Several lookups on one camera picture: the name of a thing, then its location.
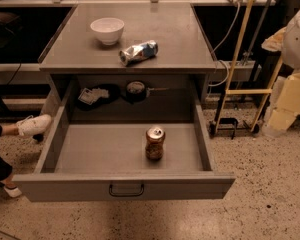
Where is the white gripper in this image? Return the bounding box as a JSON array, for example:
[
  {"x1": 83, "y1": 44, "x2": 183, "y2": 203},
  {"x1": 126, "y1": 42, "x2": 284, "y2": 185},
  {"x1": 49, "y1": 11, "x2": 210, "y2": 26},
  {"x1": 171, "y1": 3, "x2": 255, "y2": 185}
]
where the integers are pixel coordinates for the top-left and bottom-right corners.
[{"x1": 262, "y1": 70, "x2": 300, "y2": 137}]

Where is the orange soda can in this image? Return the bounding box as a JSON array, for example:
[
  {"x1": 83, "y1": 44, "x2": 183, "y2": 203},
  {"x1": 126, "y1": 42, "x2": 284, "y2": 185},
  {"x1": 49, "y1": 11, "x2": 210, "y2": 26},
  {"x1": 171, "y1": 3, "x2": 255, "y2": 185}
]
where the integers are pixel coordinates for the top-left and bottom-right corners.
[{"x1": 145, "y1": 125, "x2": 165, "y2": 160}]

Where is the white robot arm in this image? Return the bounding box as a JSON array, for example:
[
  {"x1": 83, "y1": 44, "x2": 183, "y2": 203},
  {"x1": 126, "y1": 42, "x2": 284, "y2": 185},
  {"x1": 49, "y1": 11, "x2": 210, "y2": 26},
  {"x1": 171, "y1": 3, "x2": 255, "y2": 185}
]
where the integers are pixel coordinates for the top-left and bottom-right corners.
[{"x1": 262, "y1": 10, "x2": 300, "y2": 137}]

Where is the crushed silver blue can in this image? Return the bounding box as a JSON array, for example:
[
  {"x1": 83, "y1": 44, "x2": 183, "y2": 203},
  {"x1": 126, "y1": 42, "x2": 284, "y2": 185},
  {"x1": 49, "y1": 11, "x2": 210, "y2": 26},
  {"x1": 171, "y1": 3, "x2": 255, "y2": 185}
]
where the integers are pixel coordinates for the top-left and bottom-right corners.
[{"x1": 119, "y1": 40, "x2": 158, "y2": 66}]

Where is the grey cabinet counter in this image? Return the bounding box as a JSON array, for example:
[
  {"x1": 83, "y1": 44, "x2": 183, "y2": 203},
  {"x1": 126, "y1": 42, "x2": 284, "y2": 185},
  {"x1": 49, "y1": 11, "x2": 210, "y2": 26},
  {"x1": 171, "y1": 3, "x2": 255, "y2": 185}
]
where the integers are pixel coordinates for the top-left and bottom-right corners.
[{"x1": 40, "y1": 3, "x2": 214, "y2": 124}]

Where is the grey open top drawer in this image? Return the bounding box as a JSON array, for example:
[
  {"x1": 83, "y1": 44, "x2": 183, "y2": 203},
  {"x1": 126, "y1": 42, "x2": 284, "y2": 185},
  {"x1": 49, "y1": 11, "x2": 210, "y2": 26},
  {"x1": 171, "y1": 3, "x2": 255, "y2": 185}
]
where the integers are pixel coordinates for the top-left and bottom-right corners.
[{"x1": 12, "y1": 79, "x2": 236, "y2": 203}]

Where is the yellow wheeled ladder cart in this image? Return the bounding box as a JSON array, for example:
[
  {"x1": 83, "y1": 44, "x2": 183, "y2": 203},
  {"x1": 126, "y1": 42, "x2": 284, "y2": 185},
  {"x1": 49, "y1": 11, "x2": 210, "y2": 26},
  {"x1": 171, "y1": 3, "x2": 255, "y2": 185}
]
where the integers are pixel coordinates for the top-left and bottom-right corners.
[{"x1": 208, "y1": 0, "x2": 284, "y2": 140}]

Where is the white ceramic bowl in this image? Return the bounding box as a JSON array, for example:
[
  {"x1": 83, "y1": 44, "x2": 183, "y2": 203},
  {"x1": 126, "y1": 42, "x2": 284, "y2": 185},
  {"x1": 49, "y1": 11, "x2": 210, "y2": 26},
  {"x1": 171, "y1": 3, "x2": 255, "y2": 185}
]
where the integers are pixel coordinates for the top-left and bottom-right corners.
[{"x1": 90, "y1": 18, "x2": 125, "y2": 45}]

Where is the white sneaker upper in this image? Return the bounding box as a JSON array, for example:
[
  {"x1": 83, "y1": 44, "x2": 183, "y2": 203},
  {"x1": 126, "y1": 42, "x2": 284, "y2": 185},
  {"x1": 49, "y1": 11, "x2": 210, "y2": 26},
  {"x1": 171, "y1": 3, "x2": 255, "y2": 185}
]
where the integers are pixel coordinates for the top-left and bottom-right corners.
[{"x1": 16, "y1": 114, "x2": 52, "y2": 137}]

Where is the white sneaker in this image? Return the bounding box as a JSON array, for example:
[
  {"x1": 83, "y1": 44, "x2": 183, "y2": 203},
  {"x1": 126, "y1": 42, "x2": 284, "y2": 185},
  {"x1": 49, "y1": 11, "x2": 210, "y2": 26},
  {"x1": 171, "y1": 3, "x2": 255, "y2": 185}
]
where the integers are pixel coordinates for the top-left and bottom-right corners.
[
  {"x1": 0, "y1": 182, "x2": 22, "y2": 198},
  {"x1": 16, "y1": 114, "x2": 52, "y2": 137}
]

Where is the white sneaker lower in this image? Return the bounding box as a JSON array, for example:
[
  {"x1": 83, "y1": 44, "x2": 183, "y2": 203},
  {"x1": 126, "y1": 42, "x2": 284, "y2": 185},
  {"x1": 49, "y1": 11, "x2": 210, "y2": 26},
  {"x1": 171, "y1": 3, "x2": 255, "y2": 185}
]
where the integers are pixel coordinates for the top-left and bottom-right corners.
[{"x1": 0, "y1": 182, "x2": 22, "y2": 198}]

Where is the black drawer handle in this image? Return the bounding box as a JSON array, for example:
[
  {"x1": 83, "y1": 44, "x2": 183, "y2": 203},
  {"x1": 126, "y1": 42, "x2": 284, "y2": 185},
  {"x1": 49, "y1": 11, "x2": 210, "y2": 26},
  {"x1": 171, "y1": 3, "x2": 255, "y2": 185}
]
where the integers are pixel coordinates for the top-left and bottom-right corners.
[{"x1": 109, "y1": 184, "x2": 144, "y2": 197}]

